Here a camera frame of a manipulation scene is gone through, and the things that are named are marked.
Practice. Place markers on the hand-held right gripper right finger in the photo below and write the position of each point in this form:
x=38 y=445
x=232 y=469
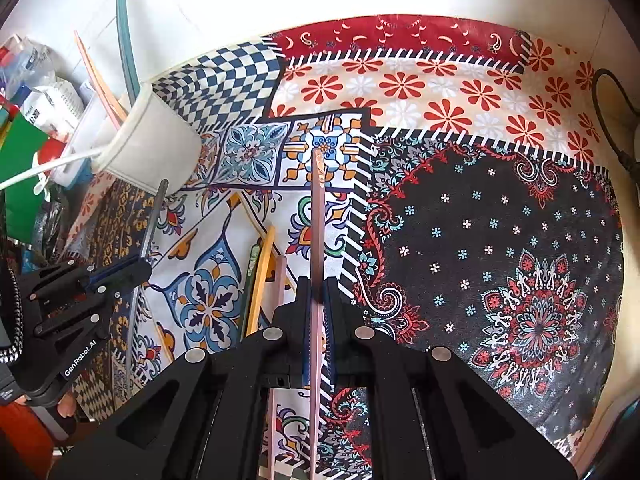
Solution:
x=328 y=340

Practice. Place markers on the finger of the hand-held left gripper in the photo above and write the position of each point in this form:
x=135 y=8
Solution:
x=100 y=310
x=115 y=273

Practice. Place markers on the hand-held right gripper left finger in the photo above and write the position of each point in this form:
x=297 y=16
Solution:
x=305 y=330

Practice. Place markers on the pink chopstick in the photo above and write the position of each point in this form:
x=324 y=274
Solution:
x=281 y=280
x=317 y=235

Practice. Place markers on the white chopstick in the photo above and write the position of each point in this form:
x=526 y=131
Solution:
x=50 y=166

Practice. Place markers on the white cup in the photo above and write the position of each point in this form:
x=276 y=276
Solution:
x=150 y=145

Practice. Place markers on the orange chopstick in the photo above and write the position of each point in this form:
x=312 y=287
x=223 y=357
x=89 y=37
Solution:
x=97 y=72

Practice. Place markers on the teal chopstick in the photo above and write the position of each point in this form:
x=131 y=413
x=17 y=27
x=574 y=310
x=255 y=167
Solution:
x=124 y=35

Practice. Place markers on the person's left hand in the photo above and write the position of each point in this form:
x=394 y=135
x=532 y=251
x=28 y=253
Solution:
x=66 y=405

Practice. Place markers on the yellow chopstick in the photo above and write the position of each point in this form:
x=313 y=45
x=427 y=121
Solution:
x=262 y=280

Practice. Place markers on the dark green chopstick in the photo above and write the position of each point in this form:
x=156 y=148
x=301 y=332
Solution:
x=251 y=285

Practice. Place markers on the green box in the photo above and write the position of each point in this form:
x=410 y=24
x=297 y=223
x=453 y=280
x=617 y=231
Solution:
x=25 y=180

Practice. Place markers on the white printed plastic bag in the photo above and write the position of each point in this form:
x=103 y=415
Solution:
x=55 y=102

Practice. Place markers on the patchwork printed tablecloth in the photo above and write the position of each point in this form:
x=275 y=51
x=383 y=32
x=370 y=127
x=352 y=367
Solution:
x=475 y=210

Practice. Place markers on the clear plastic bag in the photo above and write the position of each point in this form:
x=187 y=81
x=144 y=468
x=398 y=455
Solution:
x=25 y=60

